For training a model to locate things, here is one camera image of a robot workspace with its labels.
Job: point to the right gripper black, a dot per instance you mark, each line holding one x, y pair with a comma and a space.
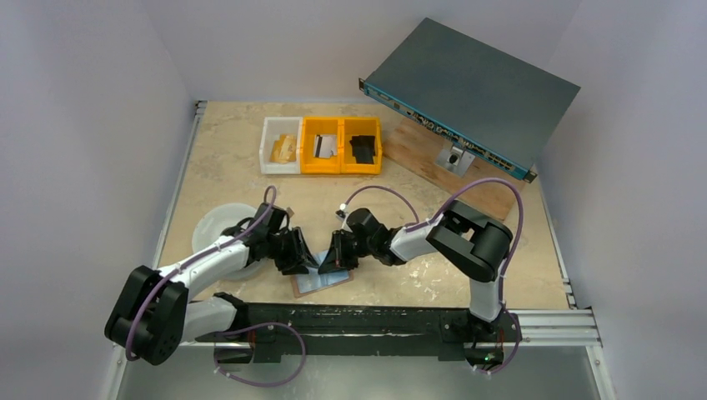
344, 248

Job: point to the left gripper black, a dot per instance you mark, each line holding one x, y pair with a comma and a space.
299, 258

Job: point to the brown leather card holder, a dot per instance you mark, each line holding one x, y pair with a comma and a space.
320, 281

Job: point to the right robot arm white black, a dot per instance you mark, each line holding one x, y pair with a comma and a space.
473, 242

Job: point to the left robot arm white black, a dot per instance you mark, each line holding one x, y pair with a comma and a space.
157, 309

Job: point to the black card in yellow bin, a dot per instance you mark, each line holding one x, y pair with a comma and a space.
363, 149

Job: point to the gold cards in white bin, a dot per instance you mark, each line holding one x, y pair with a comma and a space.
285, 149

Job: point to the silver card in yellow bin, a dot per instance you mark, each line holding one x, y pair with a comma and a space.
325, 146

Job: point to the white tape roll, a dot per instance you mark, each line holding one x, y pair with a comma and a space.
225, 261

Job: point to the plywood board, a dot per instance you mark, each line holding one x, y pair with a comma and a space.
416, 149

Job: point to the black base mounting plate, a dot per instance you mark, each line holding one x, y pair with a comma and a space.
273, 330

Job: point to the right yellow plastic bin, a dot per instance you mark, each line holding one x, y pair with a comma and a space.
353, 126

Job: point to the yellow plastic bin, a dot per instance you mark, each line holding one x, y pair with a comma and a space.
319, 126
353, 126

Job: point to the middle yellow plastic bin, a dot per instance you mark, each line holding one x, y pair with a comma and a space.
319, 126

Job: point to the white plastic bin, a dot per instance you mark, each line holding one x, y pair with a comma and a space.
273, 127

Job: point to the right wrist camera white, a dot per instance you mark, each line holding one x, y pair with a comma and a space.
342, 213

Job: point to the metal mounting bracket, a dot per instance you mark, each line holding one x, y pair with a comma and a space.
455, 160

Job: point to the blue grey network switch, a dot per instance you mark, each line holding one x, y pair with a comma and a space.
485, 101

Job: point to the aluminium frame rail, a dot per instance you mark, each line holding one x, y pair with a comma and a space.
559, 328

